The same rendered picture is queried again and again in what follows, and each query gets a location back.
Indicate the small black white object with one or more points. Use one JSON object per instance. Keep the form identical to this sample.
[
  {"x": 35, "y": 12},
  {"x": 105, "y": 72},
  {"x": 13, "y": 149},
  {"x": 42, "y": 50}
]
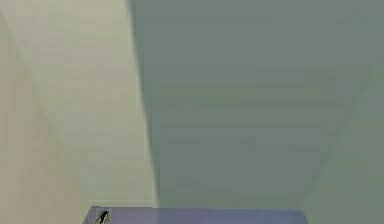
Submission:
[{"x": 104, "y": 218}]

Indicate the blue purple table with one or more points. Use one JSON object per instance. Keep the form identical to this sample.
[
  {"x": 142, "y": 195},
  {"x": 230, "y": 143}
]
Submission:
[{"x": 200, "y": 217}]

